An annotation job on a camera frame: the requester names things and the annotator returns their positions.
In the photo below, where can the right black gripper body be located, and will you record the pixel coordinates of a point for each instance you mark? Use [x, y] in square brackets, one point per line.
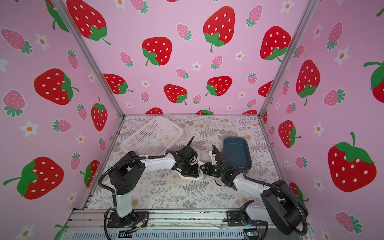
[212, 170]

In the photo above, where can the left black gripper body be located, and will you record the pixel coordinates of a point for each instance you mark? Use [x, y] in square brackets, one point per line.
[190, 169]

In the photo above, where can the white paper napkin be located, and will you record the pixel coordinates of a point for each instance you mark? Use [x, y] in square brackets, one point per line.
[198, 177]

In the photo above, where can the dark teal plastic bin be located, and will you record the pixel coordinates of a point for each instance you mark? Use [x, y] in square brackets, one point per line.
[238, 153]

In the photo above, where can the white plastic mesh basket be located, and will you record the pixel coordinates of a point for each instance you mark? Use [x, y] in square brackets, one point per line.
[154, 138]

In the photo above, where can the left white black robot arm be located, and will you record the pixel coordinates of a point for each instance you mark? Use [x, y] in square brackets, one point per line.
[123, 177]

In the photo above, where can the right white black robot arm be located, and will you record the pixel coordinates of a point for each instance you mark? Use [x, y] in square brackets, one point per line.
[282, 207]

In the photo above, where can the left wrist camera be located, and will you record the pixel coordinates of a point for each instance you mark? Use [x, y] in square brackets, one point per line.
[188, 154]

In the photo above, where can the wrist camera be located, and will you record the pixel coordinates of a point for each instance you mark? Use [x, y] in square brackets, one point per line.
[188, 154]
[221, 160]

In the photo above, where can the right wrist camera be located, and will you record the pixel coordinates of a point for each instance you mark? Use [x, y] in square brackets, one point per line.
[221, 160]

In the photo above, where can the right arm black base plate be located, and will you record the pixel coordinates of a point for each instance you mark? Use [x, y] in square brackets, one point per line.
[239, 218]

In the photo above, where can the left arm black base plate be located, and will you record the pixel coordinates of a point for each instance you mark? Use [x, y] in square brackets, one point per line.
[132, 220]

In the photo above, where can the aluminium frame rail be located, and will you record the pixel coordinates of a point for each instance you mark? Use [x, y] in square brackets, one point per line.
[173, 225]

